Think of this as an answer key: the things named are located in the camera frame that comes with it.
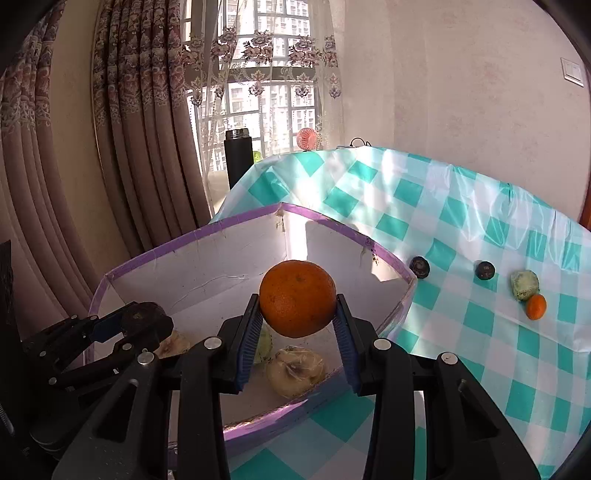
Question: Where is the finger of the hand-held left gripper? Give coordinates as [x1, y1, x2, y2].
[21, 302, 139, 365]
[46, 339, 160, 393]

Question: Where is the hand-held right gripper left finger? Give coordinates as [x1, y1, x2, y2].
[52, 292, 265, 480]

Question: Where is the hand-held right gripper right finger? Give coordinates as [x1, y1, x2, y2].
[333, 292, 542, 480]

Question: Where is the plastic-wrapped green kiwi half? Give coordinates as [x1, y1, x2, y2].
[510, 270, 540, 302]
[252, 325, 273, 365]

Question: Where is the plastic-wrapped yellow apple half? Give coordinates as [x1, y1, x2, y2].
[266, 347, 327, 400]
[154, 330, 191, 358]

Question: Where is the purple cardboard box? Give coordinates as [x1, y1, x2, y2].
[85, 202, 419, 457]

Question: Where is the teal checked tablecloth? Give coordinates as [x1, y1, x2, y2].
[166, 147, 591, 480]

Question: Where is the black thermos bottle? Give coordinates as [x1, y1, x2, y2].
[224, 129, 254, 190]

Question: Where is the brown patterned curtain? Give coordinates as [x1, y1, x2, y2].
[0, 0, 213, 333]

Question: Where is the window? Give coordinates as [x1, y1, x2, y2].
[182, 0, 342, 185]

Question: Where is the sheer lace curtain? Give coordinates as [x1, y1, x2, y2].
[180, 0, 345, 217]

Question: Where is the wooden door frame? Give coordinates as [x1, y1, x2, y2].
[579, 180, 591, 232]

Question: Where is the white wall switch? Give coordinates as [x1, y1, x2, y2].
[560, 58, 586, 86]

